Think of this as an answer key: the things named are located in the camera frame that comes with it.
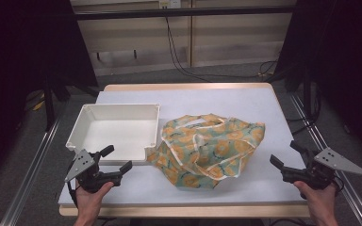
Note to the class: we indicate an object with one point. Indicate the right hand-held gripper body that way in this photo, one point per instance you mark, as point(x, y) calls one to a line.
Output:
point(319, 171)

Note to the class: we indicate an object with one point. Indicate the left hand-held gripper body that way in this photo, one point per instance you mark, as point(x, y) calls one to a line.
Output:
point(86, 175)

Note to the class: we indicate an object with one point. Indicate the white plastic tray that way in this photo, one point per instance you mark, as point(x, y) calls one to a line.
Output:
point(122, 135)

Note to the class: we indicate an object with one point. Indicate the green orange patterned shopping bag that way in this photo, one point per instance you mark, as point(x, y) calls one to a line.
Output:
point(213, 150)

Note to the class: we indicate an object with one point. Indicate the person's left hand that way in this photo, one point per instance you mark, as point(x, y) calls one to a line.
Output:
point(89, 204)

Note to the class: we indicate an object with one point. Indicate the person's right hand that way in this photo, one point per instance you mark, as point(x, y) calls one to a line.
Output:
point(322, 202)

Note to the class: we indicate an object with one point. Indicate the wooden table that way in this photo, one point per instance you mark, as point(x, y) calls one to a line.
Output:
point(185, 212)

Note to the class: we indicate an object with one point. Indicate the black metal stand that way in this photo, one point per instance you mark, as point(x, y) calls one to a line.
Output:
point(48, 103)

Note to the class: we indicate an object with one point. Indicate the yellow tape piece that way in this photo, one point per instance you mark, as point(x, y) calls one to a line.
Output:
point(38, 105)

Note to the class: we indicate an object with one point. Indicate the white table mat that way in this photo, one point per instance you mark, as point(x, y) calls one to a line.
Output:
point(220, 103)

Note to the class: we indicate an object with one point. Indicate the black curtain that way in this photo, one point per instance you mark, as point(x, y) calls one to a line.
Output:
point(19, 62)
point(345, 62)

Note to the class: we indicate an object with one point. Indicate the black horizontal bar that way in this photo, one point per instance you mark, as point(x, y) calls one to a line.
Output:
point(182, 12)

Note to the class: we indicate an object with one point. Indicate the aluminium floor rail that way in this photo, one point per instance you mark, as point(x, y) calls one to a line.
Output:
point(348, 185)
point(28, 179)

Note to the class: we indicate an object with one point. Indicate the white wall socket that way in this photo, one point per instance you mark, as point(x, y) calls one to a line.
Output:
point(169, 3)

